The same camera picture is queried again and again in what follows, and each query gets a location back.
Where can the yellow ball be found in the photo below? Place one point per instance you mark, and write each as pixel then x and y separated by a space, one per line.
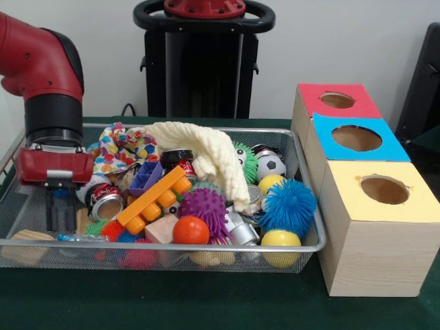
pixel 282 240

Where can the small soccer ball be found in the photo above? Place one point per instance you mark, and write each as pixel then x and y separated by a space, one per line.
pixel 271 165

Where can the cream knitted cloth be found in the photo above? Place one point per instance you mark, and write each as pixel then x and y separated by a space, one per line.
pixel 213 151

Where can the colourful patterned cloth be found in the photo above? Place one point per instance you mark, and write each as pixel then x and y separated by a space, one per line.
pixel 124 146

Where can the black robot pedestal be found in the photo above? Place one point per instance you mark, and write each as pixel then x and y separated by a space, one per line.
pixel 206 69

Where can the purple toy building block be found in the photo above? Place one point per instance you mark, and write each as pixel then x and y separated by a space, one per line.
pixel 146 177

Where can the orange toy building block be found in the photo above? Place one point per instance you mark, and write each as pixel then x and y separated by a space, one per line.
pixel 155 201

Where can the large blue spiky ball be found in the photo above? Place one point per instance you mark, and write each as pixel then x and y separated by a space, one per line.
pixel 289 206

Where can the wooden box with three holes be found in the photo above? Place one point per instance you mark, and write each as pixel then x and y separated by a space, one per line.
pixel 371 254

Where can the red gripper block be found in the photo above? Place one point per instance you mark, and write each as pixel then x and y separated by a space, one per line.
pixel 53 166

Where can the purple spiky ball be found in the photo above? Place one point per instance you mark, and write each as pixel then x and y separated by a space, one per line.
pixel 204 211

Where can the flat wooden block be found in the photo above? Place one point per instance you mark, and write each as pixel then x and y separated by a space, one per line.
pixel 26 251

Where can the black chair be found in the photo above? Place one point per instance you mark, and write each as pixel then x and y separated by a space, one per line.
pixel 423 89

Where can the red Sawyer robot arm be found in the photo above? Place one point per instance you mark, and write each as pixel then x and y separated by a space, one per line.
pixel 41 69

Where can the orange ball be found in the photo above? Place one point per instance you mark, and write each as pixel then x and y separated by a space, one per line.
pixel 191 230

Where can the dark green table cloth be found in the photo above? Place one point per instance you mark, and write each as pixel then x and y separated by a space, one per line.
pixel 206 302

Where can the shallow clear mesh bin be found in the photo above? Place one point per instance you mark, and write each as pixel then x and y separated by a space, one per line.
pixel 227 260

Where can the clear plastic packet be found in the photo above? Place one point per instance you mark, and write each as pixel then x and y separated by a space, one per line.
pixel 82 238

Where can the dark metal can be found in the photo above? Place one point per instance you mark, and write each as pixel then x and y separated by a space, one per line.
pixel 104 203

